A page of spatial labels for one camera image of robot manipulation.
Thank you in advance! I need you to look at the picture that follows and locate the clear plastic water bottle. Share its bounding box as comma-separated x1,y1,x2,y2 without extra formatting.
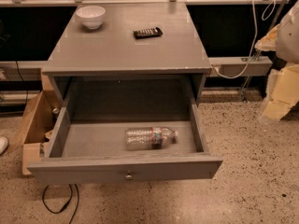
125,127,178,151

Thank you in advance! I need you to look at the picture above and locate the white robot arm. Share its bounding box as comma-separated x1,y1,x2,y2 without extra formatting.
276,0,299,63

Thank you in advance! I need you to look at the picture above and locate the open grey top drawer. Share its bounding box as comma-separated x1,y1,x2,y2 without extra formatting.
27,77,222,185

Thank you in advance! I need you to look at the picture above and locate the round metal drawer knob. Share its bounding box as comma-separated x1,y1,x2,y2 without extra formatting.
125,172,134,180

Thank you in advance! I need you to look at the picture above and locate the grey wooden nightstand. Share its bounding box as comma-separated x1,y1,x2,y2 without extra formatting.
43,3,211,107

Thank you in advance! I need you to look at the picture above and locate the black remote control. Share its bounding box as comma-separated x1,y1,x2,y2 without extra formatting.
133,27,163,39

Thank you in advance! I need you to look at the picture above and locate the white ceramic bowl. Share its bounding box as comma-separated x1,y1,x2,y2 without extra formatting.
76,6,106,29

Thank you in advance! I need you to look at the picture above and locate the metal support pole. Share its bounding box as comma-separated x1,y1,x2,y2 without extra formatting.
238,0,295,103

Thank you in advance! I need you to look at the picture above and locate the brown cardboard box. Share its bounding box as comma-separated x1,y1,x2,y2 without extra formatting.
8,75,61,175

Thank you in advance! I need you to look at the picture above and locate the white shoe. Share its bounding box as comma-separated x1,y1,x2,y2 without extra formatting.
0,137,9,155

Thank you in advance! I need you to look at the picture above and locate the grey metal rail beam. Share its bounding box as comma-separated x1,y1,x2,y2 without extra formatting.
209,56,272,77

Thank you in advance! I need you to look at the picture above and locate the black floor cable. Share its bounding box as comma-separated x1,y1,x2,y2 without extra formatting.
41,184,80,224

